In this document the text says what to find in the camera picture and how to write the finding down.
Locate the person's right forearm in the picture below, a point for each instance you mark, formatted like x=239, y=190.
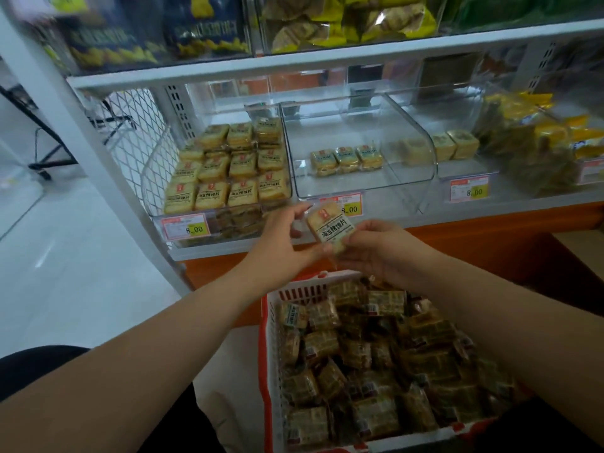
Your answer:
x=524, y=330

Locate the red and white price tag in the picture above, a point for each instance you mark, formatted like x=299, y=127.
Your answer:
x=353, y=204
x=591, y=171
x=185, y=226
x=469, y=189

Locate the black metal stand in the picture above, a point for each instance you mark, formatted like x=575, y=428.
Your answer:
x=47, y=155

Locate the person's right thumb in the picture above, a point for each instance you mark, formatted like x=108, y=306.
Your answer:
x=344, y=257

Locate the heap of yellow bread bags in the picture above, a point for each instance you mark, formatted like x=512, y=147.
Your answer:
x=349, y=18

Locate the person's left thumb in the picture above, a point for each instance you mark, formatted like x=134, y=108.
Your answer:
x=317, y=252

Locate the person's left forearm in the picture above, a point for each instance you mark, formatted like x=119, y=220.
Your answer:
x=122, y=367

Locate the orange wooden shelf base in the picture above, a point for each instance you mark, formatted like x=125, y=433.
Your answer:
x=481, y=240

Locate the person's left hand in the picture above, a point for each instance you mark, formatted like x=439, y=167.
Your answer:
x=276, y=249

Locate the brown cardboard box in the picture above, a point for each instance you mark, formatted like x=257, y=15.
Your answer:
x=583, y=252

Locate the pale square cake packet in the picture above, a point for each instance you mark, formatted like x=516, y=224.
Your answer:
x=415, y=151
x=444, y=146
x=464, y=143

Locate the small yellow cake packet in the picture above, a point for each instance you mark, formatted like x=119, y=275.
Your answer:
x=323, y=162
x=348, y=158
x=369, y=157

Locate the red and white plastic basket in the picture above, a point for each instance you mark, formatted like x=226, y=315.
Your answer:
x=271, y=367

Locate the pile of wrapped snack packs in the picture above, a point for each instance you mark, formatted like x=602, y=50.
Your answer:
x=373, y=363

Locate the green snack bags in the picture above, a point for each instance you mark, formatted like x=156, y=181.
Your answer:
x=519, y=11

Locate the clear plastic display bin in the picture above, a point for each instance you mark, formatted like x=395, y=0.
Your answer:
x=358, y=122
x=533, y=183
x=453, y=108
x=155, y=183

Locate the single biscuit packet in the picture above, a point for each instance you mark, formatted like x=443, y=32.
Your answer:
x=330, y=228

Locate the dark blue snack bag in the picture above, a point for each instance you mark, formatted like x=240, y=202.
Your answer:
x=205, y=25
x=111, y=35

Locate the person's right hand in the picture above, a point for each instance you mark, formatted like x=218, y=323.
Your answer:
x=391, y=254

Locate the rows of yellow biscuit packs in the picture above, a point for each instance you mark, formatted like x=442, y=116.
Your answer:
x=231, y=169

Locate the white metal shelf rack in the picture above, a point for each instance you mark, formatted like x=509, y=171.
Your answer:
x=302, y=61

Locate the heap of yellow wrapped snacks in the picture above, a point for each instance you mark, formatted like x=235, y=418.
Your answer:
x=533, y=141

